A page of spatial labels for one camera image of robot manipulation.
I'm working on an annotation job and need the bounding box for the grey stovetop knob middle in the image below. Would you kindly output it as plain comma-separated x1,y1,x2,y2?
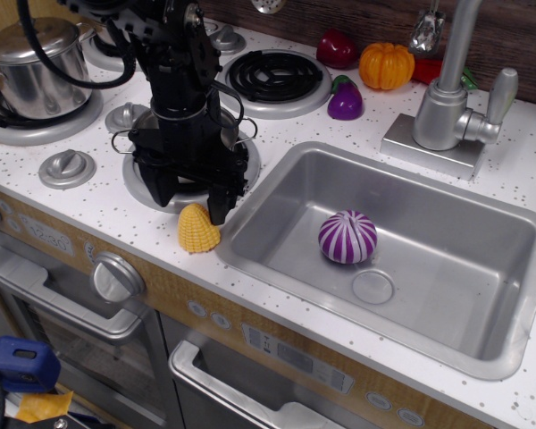
105,102,149,133

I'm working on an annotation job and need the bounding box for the grey stovetop knob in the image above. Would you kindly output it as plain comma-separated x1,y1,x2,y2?
209,25,247,55
38,149,96,189
105,102,149,133

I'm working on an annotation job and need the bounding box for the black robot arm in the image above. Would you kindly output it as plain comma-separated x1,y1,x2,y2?
64,1,247,225

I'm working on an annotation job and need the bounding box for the large lidded steel pot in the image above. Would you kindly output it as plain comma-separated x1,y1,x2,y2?
0,17,95,120

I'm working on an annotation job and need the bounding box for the back left stove burner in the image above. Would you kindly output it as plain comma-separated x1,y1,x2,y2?
82,38,124,72

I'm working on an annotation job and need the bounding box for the silver toy faucet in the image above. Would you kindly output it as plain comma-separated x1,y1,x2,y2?
381,1,518,181

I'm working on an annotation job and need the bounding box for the back lidded steel pot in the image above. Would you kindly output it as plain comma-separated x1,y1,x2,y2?
84,19,117,55

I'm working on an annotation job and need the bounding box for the red toy chili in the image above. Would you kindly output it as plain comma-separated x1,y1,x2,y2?
412,59,442,85

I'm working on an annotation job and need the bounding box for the stove burner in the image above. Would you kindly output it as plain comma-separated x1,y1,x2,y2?
217,49,331,120
82,38,124,72
122,141,261,215
0,91,104,147

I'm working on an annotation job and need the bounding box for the purple striped toy onion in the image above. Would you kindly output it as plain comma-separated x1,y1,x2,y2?
318,210,378,265

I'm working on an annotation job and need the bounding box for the dark red toy pepper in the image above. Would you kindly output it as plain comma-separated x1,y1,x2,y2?
316,28,358,70

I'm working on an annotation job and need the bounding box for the purple toy eggplant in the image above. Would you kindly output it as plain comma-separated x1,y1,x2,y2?
327,75,364,121

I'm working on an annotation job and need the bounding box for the silver dishwasher door handle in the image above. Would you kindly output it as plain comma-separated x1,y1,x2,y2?
169,341,341,428

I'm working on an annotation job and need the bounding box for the grey stovetop knob back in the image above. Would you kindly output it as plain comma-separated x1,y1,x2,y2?
209,25,247,55

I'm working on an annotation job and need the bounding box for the hanging metal utensil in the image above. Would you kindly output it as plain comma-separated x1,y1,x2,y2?
408,0,446,57

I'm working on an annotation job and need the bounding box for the back right stove burner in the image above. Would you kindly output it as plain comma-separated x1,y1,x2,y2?
217,49,331,120

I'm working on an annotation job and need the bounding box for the silver oven door handle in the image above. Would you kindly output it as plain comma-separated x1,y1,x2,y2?
0,235,149,346

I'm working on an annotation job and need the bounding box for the small steel pan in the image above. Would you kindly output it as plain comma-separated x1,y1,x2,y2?
111,108,258,155

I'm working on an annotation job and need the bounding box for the silver oven dial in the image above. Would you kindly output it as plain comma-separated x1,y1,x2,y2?
89,251,146,304

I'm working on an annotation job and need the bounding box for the yellow toy corn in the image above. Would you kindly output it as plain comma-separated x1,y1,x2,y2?
178,203,221,253

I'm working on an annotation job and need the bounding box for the orange toy pumpkin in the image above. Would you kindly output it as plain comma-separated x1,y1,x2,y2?
358,42,415,90

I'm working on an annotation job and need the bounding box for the hanging slotted spoon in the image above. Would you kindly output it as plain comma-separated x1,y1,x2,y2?
251,0,287,14

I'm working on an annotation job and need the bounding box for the grey sink basin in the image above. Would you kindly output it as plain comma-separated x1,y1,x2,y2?
218,142,536,380

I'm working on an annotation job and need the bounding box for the blue clamp tool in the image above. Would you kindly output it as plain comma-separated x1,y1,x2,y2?
0,336,61,393

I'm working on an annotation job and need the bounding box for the grey stovetop knob front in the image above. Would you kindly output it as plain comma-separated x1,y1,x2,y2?
38,149,96,189

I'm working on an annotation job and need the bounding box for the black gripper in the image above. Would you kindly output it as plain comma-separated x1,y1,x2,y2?
128,128,247,224

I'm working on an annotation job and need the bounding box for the yellow tape piece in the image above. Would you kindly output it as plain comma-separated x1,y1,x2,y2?
15,391,73,424

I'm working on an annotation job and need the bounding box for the front right stove burner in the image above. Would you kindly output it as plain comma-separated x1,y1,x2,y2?
122,141,261,215

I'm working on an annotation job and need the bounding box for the front left stove burner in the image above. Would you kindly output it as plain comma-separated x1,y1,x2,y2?
0,91,104,147

